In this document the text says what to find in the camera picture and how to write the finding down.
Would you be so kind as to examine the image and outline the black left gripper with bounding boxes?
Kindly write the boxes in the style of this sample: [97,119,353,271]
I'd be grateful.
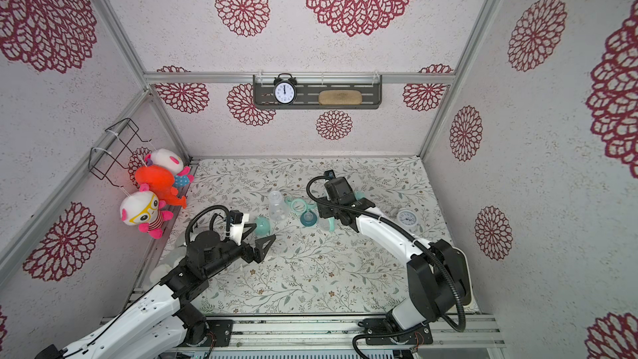
[205,224,277,279]

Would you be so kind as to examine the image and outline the clear baby bottle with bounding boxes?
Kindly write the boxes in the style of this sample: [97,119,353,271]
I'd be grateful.
[268,190,289,224]
[317,217,337,233]

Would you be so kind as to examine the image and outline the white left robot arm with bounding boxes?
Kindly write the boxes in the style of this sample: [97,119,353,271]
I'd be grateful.
[37,205,276,358]

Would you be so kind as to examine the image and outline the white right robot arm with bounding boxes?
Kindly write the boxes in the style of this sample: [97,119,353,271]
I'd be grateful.
[306,171,472,333]

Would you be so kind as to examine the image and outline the white alarm clock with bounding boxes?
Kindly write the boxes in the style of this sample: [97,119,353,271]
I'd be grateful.
[396,208,420,230]

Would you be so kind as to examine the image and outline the tan brush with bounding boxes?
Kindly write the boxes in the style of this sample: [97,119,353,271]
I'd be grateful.
[317,90,363,106]

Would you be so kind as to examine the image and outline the red orange plush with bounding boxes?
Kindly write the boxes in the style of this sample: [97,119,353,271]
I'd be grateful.
[134,166,188,209]

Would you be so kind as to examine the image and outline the white plush yellow glasses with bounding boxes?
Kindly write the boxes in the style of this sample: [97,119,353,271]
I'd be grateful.
[119,184,174,239]

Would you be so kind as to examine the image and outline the black alarm clock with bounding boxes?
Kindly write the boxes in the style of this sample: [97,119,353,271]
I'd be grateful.
[273,72,297,106]

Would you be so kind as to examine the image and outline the white pink plush upper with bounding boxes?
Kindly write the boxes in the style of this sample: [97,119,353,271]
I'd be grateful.
[144,149,190,176]

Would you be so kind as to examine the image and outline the white sterilizer box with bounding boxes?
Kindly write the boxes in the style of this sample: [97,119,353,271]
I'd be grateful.
[455,248,473,307]

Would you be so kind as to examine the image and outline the metal base rail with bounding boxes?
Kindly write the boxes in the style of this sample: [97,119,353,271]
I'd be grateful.
[99,313,504,359]

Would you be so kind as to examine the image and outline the grey wall shelf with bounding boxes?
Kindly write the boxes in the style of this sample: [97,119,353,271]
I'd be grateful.
[253,74,383,111]

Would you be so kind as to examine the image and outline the black wire basket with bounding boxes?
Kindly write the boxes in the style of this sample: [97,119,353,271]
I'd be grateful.
[86,117,151,188]

